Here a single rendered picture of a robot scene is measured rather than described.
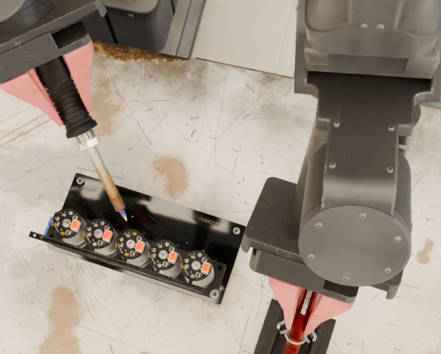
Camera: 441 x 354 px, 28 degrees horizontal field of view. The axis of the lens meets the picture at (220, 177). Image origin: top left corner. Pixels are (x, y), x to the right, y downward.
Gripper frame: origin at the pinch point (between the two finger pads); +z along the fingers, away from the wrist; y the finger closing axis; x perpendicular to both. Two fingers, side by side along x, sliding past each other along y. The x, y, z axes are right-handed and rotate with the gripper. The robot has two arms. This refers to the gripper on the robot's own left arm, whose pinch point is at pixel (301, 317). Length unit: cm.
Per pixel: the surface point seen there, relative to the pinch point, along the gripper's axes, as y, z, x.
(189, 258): -9.9, 3.6, 5.4
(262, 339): -2.5, 10.4, 5.6
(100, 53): -25.2, -0.5, 22.8
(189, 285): -9.2, 4.7, 3.7
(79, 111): -19.7, -8.1, 4.8
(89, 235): -18.2, 4.0, 4.7
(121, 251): -15.3, 4.2, 4.4
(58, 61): -22.0, -10.8, 6.2
